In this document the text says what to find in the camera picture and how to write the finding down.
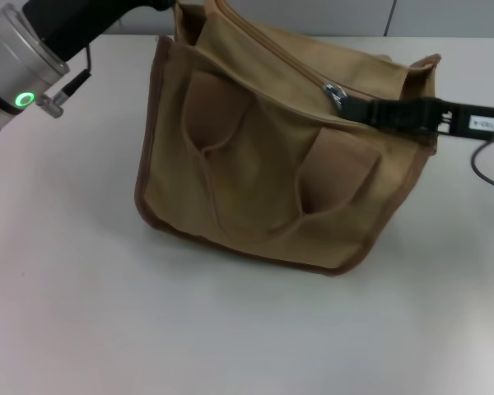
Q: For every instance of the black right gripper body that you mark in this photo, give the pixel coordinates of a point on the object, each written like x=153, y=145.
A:
x=469, y=123

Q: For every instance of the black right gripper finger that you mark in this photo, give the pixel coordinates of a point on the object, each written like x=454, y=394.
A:
x=395, y=117

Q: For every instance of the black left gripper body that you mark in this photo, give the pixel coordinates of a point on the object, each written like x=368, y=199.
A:
x=78, y=20

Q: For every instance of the silver zipper pull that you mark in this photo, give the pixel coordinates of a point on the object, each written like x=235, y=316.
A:
x=333, y=92

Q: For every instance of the khaki canvas food bag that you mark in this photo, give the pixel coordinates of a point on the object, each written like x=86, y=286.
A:
x=251, y=185

